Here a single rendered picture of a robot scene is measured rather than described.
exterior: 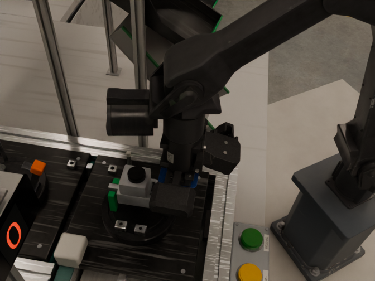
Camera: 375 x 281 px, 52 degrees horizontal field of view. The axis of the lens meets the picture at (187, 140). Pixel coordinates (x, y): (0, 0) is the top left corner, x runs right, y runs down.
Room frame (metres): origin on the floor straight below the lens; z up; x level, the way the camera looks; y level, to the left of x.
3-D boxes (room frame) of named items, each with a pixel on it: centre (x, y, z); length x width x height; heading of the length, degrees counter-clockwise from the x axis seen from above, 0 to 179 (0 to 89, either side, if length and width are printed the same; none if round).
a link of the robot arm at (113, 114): (0.36, 0.05, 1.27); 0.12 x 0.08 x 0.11; 97
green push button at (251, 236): (0.34, -0.13, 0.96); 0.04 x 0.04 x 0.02
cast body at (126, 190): (0.38, 0.09, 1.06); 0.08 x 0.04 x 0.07; 85
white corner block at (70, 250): (0.29, 0.19, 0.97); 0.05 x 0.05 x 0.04; 85
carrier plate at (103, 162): (0.37, 0.08, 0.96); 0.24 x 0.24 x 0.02; 85
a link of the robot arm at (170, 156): (0.37, 0.01, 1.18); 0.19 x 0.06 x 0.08; 175
